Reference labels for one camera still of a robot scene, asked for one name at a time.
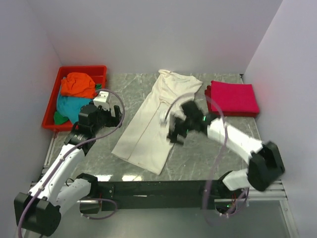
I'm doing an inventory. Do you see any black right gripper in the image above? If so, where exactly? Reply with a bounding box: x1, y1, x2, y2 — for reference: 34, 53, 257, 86
167, 115, 194, 147

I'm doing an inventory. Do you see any white t shirt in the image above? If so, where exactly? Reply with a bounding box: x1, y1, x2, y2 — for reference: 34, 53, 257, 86
112, 69, 203, 175

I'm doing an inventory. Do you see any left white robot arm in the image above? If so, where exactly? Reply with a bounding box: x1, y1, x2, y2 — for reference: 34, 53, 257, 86
14, 104, 125, 237

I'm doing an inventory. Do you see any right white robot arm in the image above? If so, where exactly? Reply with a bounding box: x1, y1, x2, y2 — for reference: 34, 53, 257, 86
166, 101, 285, 198

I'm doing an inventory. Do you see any light blue t shirt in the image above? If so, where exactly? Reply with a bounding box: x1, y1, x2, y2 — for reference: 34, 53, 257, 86
56, 95, 92, 124

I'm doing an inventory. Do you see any green t shirt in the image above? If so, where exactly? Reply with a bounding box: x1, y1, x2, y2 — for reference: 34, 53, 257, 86
53, 84, 102, 125

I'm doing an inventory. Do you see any orange t shirt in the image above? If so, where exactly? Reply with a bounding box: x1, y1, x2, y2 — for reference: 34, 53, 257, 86
60, 72, 96, 99

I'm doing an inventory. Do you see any pink folded t shirt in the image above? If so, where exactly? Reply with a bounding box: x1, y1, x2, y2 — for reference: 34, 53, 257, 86
210, 80, 260, 115

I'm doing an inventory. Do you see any dark red folded t shirt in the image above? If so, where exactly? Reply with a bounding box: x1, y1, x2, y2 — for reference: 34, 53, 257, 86
204, 84, 256, 118

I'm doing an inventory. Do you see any red plastic bin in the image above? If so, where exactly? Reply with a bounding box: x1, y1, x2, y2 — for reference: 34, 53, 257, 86
42, 65, 107, 132

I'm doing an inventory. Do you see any black base bar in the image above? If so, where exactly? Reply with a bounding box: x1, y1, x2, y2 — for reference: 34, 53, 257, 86
69, 180, 246, 214

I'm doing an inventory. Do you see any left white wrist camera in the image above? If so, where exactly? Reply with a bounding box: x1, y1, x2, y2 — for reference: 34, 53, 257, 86
93, 91, 109, 110

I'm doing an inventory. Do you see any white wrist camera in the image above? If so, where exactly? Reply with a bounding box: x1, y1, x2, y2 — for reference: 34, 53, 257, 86
159, 111, 170, 127
93, 91, 109, 110

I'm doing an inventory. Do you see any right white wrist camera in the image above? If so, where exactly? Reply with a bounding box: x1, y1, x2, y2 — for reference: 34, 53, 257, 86
159, 111, 170, 127

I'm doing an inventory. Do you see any aluminium rail frame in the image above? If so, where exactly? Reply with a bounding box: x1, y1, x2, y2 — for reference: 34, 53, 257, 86
14, 181, 300, 238

